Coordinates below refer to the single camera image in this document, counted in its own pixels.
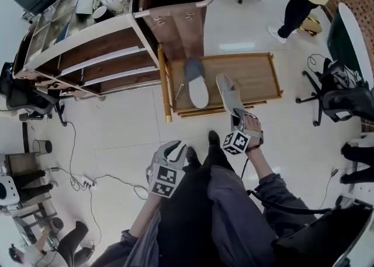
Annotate grey slipper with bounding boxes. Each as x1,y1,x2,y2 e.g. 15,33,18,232
183,56,211,110
215,73,250,118

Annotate white power strip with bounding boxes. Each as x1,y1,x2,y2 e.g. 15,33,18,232
81,175,98,188

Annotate black thick cable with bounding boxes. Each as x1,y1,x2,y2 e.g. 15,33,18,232
246,189,334,216

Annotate person's right forearm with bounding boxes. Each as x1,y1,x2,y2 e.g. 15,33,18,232
247,145,278,183

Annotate person's dark jacket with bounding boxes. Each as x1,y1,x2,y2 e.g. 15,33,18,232
90,164,325,267

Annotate person's right black shoe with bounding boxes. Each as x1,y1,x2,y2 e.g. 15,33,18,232
208,130,221,147

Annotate wooden shelf cabinet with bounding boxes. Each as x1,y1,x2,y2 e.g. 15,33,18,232
12,0,216,99

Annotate small wooden table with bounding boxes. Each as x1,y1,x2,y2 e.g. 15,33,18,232
5,151,45,179

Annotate person's right hand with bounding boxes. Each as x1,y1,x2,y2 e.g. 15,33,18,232
244,115,262,133

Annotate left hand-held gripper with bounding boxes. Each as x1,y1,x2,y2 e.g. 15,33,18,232
145,140,189,200

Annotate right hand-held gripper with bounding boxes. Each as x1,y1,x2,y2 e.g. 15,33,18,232
220,108,265,156

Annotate thin floor cable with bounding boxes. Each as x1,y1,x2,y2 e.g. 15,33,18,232
322,167,340,211

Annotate mesh waste bin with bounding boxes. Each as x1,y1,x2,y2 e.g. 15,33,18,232
32,139,53,156

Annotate white round table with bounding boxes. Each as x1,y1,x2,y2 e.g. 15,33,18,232
326,2,374,84

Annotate box with hazard tape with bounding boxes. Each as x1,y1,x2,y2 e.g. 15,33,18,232
297,12,323,38

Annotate black floor cable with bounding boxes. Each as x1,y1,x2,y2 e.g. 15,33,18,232
59,100,150,249

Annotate person's black shoe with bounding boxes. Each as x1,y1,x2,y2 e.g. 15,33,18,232
186,146,202,168
208,130,221,147

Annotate person's black trousers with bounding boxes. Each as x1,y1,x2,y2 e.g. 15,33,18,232
157,143,235,267

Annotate person's left forearm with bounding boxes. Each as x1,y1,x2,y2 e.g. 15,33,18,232
127,192,162,241

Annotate white round device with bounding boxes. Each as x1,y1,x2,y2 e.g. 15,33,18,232
0,176,22,207

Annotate person's left black shoe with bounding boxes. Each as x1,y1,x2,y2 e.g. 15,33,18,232
186,146,202,168

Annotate thin metal bar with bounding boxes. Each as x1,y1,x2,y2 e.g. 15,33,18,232
174,82,185,101

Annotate wooden shoe rack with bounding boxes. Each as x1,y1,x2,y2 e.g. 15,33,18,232
157,43,285,124

